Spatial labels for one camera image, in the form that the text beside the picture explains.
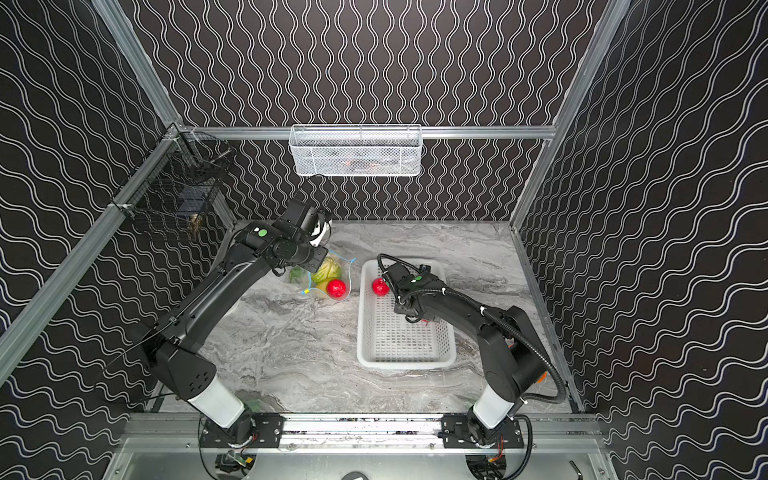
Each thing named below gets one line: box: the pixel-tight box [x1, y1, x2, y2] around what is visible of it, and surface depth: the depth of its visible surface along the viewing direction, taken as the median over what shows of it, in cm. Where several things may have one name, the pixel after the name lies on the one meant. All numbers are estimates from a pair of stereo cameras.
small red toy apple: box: [371, 277, 390, 297], surface depth 99 cm
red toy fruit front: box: [326, 279, 347, 299], surface depth 91 cm
